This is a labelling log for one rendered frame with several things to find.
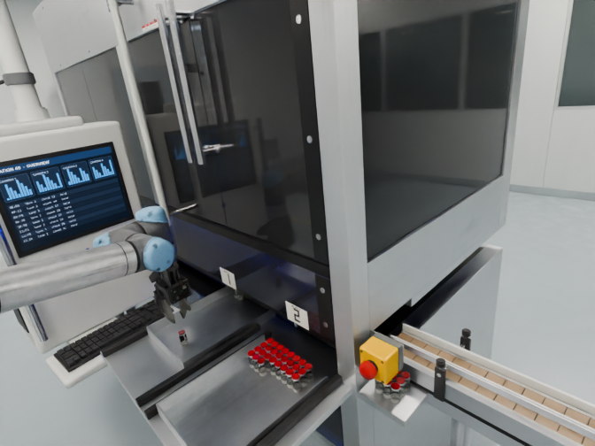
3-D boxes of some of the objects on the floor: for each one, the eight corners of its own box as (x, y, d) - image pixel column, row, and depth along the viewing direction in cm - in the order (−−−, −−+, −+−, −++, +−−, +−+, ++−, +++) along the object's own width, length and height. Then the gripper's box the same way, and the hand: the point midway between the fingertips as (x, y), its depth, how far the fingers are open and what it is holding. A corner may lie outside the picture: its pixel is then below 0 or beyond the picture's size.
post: (365, 558, 131) (315, -263, 56) (379, 572, 126) (345, -294, 52) (354, 574, 126) (283, -286, 52) (368, 590, 122) (314, -322, 47)
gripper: (152, 272, 96) (172, 338, 104) (189, 257, 103) (204, 319, 110) (140, 264, 102) (159, 326, 110) (175, 249, 109) (190, 310, 116)
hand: (176, 316), depth 112 cm, fingers closed
